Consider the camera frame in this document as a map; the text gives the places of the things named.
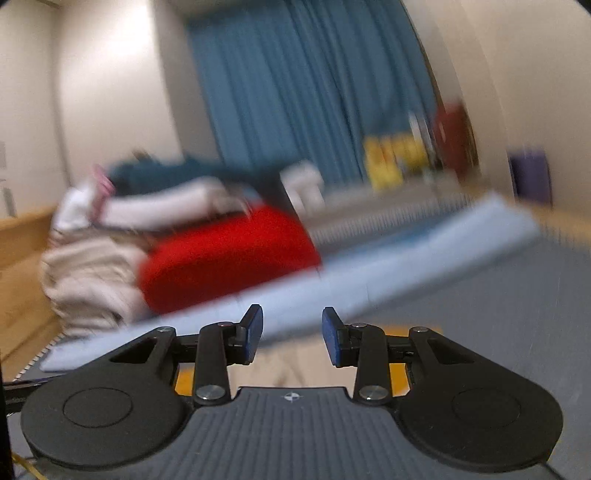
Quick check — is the yellow bear plush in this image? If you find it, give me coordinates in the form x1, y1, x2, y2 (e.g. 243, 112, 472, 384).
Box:
396, 134, 428, 178

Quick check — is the red folded quilt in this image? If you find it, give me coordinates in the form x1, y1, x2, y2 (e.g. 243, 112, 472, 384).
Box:
139, 205, 322, 315

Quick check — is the dark teal shark plush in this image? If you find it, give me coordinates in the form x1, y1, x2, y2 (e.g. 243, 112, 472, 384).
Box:
108, 154, 288, 197

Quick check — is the blue curtain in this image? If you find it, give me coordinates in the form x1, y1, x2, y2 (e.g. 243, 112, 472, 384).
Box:
185, 0, 445, 188

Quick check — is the white plush toy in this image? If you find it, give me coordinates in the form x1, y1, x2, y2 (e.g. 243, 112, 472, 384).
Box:
279, 161, 325, 209

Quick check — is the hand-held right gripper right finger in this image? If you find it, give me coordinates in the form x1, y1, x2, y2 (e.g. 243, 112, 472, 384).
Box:
321, 306, 490, 407

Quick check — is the grey quilted mattress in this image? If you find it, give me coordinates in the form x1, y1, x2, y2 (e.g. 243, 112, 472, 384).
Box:
305, 185, 591, 407

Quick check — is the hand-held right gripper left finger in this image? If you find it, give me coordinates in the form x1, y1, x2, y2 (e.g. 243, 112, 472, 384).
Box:
99, 304, 265, 408

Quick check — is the yellow cord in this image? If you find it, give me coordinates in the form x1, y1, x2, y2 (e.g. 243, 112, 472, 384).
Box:
11, 451, 48, 480

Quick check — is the yellow duck plush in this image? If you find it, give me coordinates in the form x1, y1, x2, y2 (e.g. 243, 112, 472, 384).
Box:
364, 135, 399, 191

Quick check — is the light blue folded sheet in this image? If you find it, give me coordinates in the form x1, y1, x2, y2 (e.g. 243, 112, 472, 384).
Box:
39, 191, 542, 373

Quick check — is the dark red cushion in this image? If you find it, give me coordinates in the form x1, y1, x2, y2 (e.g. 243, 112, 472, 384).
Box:
436, 103, 479, 182

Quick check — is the cream fleecy folded blanket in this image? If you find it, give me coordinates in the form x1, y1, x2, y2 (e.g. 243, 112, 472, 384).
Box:
48, 281, 148, 335

